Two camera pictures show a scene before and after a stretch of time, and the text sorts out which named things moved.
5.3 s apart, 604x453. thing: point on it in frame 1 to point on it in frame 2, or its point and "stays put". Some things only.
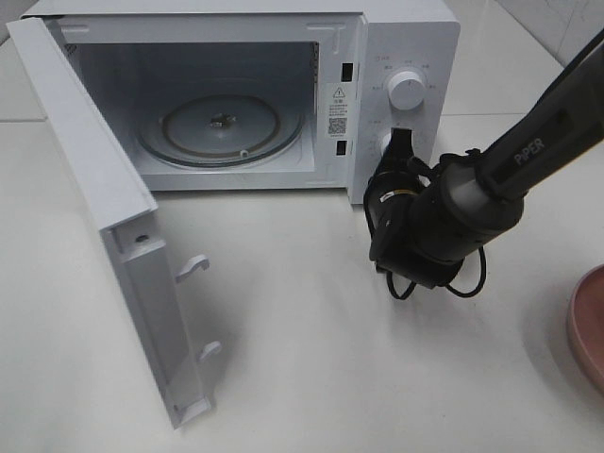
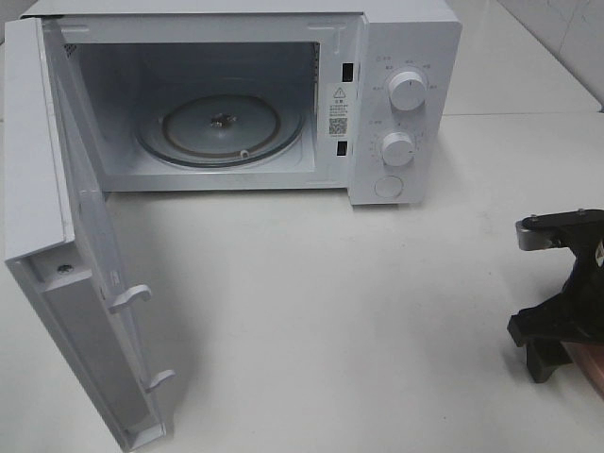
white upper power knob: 406,90 stays put
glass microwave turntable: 219,130 stays put
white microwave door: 146,276 to 56,243
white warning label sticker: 338,110 stays put
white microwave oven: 266,95 stays put
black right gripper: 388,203 to 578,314
